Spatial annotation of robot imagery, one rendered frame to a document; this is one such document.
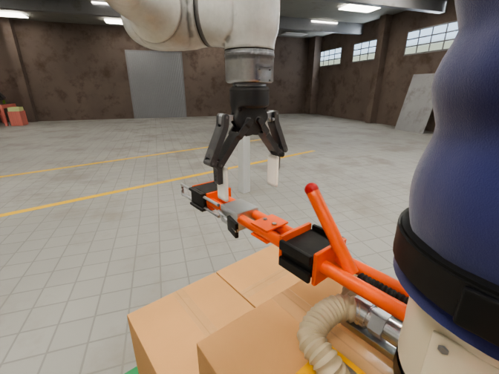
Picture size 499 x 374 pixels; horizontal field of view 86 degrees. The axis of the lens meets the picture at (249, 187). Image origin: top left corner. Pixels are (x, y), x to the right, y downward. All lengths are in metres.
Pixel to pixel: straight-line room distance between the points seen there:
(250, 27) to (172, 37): 0.13
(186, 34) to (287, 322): 0.54
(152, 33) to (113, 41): 14.36
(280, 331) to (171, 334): 0.62
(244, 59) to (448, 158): 0.34
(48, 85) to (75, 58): 1.66
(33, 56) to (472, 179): 15.41
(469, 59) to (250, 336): 0.47
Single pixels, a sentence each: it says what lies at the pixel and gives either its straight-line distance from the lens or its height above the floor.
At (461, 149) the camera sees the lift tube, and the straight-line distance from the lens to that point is 0.28.
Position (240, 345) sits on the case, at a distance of 0.52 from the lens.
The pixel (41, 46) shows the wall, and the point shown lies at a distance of 15.38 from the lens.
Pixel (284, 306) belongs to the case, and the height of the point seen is 0.94.
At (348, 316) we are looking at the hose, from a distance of 0.48.
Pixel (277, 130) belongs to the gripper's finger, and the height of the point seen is 1.26.
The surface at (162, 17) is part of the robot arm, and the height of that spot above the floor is 1.45.
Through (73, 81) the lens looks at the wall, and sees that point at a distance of 15.07.
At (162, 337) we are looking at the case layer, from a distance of 1.10.
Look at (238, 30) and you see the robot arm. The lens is 0.50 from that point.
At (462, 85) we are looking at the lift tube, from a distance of 0.27.
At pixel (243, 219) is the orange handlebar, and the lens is 0.59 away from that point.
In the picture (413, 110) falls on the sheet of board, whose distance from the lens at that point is 10.87.
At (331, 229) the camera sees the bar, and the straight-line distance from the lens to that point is 0.45.
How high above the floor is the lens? 1.35
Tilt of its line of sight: 20 degrees down
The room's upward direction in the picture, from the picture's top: straight up
